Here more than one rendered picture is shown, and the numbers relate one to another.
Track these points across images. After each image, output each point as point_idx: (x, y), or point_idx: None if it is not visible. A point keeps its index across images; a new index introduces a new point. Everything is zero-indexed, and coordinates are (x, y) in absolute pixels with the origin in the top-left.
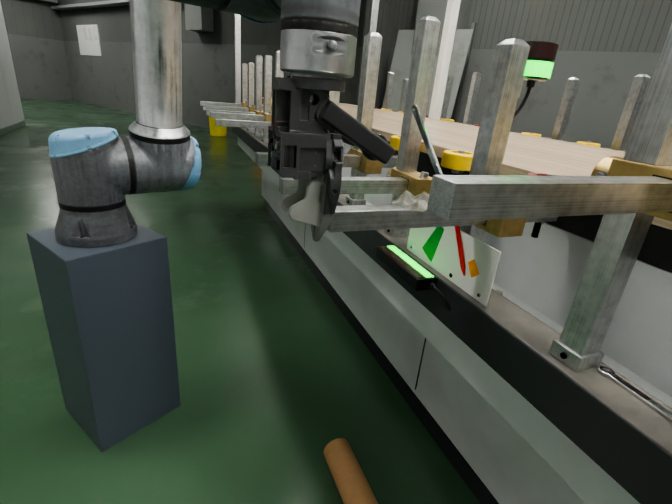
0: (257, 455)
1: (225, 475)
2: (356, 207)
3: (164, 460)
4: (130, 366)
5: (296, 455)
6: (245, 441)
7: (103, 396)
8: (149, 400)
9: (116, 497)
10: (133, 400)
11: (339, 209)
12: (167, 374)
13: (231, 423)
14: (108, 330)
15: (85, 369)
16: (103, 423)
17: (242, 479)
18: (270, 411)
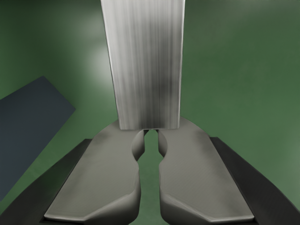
0: (82, 31)
1: (94, 52)
2: (134, 27)
3: (82, 82)
4: (38, 116)
5: (84, 5)
6: (72, 38)
7: (57, 122)
8: (48, 96)
9: (100, 100)
10: (52, 105)
11: (156, 98)
12: (31, 91)
13: (57, 45)
14: (27, 142)
15: (50, 140)
16: (66, 115)
17: (97, 43)
18: (46, 16)
